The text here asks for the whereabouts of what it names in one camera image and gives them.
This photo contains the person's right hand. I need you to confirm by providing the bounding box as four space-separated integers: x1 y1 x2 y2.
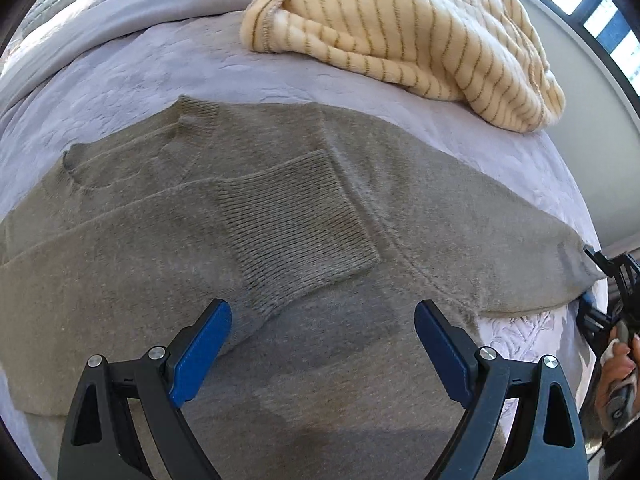
594 332 640 436

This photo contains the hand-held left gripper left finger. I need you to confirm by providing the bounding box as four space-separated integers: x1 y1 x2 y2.
57 298 233 480

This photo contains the window with dark frame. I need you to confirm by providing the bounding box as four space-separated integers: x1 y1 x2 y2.
487 0 640 103

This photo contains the grey quilted pillow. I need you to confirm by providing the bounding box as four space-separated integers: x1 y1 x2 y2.
20 0 128 48

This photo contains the lavender embossed bedspread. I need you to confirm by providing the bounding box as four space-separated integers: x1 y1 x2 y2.
0 0 609 480

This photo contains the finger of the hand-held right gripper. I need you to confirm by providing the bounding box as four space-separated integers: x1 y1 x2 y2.
583 245 618 281
579 294 612 333

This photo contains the cream striped fleece garment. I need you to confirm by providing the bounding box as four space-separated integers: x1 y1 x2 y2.
240 0 566 134

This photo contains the olive grey knit sweater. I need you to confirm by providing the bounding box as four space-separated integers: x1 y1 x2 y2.
0 94 608 480

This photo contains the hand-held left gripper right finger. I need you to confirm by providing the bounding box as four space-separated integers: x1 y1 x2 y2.
414 299 589 480

